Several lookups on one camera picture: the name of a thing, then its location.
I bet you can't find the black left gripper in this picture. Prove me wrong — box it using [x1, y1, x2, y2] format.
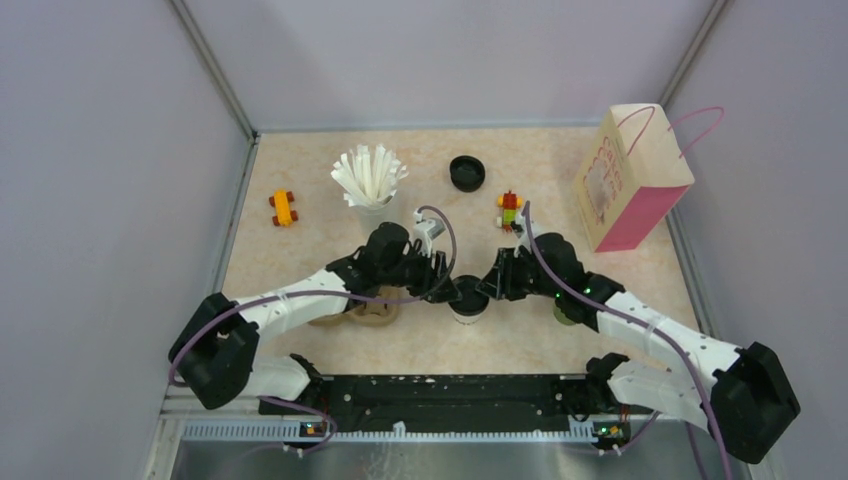
[379, 244, 462, 304]

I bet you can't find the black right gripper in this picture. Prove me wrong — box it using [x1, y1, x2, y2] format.
[477, 246, 562, 301]

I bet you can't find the black coffee cup lid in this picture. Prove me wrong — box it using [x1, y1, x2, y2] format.
[448, 275, 490, 314]

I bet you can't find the white paper coffee cup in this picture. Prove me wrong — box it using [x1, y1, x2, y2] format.
[452, 311, 482, 326]

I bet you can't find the beige pink cake bag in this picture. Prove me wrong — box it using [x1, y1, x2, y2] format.
[574, 103, 725, 253]

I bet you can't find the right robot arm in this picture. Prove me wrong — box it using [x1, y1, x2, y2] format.
[476, 233, 800, 464]

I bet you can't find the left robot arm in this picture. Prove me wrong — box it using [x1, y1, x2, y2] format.
[168, 218, 460, 414]

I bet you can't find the brown cardboard cup carrier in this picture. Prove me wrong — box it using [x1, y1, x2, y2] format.
[308, 287, 400, 327]

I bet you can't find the red green toy car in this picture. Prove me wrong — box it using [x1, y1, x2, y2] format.
[497, 190, 524, 232]

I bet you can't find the white straw holder cup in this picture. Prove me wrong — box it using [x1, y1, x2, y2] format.
[352, 194, 403, 237]

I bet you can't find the white wrapped straws bundle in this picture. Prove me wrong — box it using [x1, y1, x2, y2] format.
[330, 144, 408, 210]

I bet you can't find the orange red toy car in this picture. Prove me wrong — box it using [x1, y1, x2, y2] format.
[268, 190, 299, 227]

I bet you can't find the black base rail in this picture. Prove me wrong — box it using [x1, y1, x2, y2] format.
[258, 374, 654, 435]

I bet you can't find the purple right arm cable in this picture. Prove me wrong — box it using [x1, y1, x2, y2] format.
[521, 200, 733, 480]

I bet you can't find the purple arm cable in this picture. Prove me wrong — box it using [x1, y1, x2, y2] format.
[167, 205, 458, 455]
[521, 200, 733, 480]

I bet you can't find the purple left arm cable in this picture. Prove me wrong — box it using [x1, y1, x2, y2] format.
[167, 205, 458, 455]

